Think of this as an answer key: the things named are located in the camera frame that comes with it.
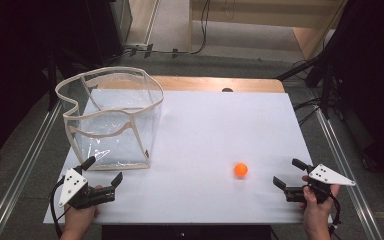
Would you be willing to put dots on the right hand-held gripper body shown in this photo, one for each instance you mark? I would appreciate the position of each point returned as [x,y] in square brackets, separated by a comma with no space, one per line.
[330,176]

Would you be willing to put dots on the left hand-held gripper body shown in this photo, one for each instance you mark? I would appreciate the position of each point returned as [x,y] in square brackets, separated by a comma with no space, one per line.
[71,185]

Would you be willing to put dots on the transparent bag with beige trim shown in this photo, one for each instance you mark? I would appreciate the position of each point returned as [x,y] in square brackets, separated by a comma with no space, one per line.
[113,133]

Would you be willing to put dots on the orange ball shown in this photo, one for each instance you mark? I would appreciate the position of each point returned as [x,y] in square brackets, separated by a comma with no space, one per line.
[240,169]

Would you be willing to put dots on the person's left hand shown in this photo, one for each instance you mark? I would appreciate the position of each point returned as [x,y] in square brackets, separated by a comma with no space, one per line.
[78,217]

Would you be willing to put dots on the person's right hand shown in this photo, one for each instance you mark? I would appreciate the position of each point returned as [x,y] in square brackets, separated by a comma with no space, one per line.
[316,215]

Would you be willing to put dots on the black monitor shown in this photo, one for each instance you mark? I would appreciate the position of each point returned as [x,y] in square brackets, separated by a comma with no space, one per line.
[186,232]

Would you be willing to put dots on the white table sheet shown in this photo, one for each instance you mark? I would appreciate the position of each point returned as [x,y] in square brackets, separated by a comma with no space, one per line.
[206,133]

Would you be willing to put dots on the black tripod stand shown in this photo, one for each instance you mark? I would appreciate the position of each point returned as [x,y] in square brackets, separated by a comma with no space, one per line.
[323,73]

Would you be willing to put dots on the small dark knob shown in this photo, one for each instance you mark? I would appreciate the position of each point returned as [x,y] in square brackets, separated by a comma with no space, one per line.
[227,89]

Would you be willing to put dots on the wooden table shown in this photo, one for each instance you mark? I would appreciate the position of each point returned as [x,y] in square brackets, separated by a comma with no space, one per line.
[213,84]

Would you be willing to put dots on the light wooden shelf unit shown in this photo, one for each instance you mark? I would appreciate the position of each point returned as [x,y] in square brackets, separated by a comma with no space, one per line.
[306,36]

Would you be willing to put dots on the dark cabinet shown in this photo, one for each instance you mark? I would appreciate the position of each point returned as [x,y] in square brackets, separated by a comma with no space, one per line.
[110,26]

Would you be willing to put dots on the metal floor rail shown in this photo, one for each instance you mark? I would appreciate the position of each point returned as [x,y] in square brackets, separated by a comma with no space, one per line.
[20,173]
[346,173]

